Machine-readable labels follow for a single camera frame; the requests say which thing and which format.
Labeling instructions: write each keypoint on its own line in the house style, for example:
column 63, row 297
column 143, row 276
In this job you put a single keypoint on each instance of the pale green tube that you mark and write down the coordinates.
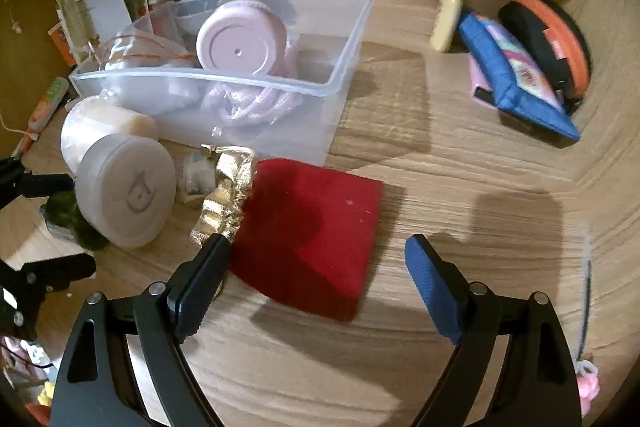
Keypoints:
column 71, row 9

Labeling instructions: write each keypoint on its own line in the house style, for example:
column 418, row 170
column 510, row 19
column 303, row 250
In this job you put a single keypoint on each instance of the orange and black round case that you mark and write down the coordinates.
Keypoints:
column 552, row 42

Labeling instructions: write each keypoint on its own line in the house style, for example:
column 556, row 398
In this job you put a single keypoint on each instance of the red velvet pouch gold trim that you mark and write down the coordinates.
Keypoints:
column 310, row 232

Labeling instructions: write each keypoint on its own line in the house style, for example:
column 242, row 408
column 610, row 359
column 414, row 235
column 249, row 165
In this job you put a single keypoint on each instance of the clear plastic storage bin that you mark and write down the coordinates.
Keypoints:
column 320, row 117

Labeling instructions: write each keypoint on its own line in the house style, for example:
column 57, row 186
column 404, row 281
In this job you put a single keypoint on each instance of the small clear bottle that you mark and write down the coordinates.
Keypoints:
column 197, row 178

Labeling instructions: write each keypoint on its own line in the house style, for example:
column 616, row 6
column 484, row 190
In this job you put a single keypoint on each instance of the white round case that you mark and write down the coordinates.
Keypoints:
column 125, row 193

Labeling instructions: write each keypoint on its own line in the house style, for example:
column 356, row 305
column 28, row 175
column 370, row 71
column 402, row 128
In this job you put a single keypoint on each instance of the pink flat case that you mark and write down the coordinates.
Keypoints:
column 478, row 79

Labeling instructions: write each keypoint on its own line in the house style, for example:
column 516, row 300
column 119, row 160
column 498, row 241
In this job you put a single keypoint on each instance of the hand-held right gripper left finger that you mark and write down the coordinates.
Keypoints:
column 197, row 292

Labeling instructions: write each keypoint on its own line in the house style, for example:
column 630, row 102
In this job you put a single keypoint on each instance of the pink charm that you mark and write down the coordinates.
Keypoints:
column 586, row 382

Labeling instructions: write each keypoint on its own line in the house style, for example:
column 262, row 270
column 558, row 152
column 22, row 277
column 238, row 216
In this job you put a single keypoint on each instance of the yellow small toy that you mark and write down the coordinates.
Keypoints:
column 47, row 393

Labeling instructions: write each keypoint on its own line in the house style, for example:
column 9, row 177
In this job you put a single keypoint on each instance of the wooden desktop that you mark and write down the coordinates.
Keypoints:
column 350, row 382

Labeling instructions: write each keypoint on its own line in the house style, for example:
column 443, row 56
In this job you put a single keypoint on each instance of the orange packet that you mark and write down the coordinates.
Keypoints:
column 62, row 43

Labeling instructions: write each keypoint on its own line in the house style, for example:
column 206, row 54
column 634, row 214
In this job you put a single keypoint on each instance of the pink round case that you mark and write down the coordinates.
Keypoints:
column 242, row 38

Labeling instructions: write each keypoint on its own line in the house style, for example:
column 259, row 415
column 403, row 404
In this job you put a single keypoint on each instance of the carrot shaped pen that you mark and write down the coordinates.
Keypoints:
column 47, row 103

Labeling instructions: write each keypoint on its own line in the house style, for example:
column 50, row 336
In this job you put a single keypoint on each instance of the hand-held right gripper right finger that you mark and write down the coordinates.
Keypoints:
column 435, row 292

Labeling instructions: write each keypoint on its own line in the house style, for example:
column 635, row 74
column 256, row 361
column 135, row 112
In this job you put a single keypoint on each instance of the cream cylindrical jar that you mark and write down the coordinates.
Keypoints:
column 100, row 123

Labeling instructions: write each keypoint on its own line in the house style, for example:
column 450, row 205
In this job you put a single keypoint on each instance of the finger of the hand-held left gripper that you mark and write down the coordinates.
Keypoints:
column 35, row 184
column 50, row 269

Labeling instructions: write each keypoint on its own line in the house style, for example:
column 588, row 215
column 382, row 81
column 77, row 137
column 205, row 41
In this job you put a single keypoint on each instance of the blue fabric pouch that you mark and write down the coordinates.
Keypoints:
column 515, row 74

